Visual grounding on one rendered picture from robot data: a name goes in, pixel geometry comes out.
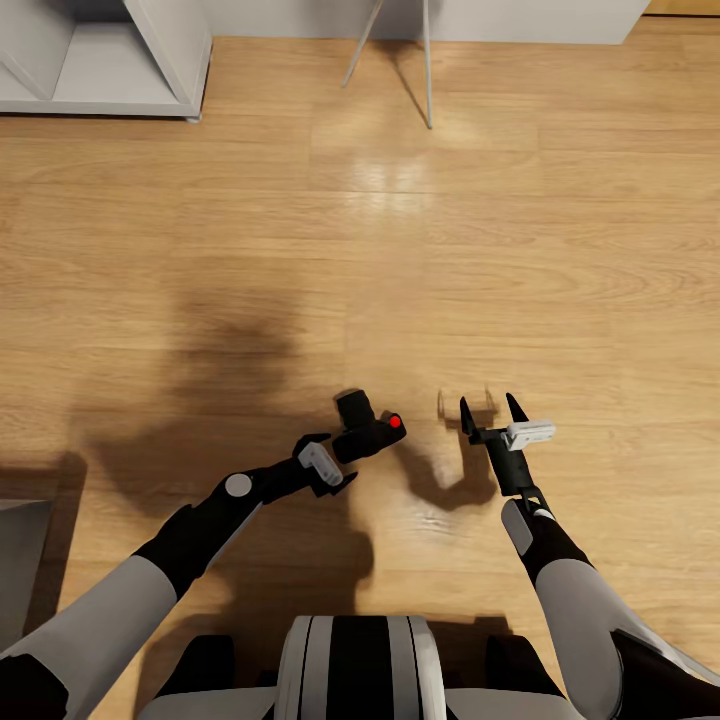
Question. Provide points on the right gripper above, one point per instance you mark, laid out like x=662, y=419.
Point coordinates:
x=503, y=460

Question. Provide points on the robot trunk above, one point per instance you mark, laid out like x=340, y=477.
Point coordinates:
x=360, y=668

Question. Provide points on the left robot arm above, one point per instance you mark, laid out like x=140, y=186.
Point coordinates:
x=63, y=669

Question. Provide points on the camera tripod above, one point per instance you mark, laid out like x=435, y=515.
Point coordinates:
x=698, y=668

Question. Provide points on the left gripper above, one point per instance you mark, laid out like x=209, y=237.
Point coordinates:
x=299, y=477

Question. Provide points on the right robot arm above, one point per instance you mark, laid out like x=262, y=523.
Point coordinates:
x=614, y=666

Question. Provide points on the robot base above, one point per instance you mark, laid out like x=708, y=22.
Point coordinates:
x=519, y=688

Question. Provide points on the digital camera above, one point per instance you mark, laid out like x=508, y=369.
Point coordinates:
x=365, y=436

